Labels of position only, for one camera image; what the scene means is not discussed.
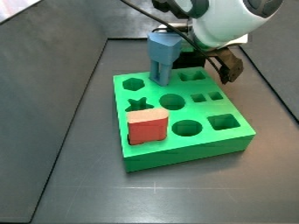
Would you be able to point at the black fixture bracket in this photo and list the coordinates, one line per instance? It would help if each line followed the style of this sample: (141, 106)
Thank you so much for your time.
(189, 59)

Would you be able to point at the red block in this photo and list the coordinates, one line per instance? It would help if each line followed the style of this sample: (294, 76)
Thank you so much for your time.
(147, 125)

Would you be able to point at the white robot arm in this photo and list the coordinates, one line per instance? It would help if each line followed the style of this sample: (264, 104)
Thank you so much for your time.
(220, 22)

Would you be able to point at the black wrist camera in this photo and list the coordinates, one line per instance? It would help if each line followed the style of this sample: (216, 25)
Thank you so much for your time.
(231, 65)

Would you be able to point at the green shape sorter base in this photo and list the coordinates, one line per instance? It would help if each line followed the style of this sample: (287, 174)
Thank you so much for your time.
(205, 127)

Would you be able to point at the blue pentagon block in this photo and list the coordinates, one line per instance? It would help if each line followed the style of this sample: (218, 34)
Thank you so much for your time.
(164, 47)

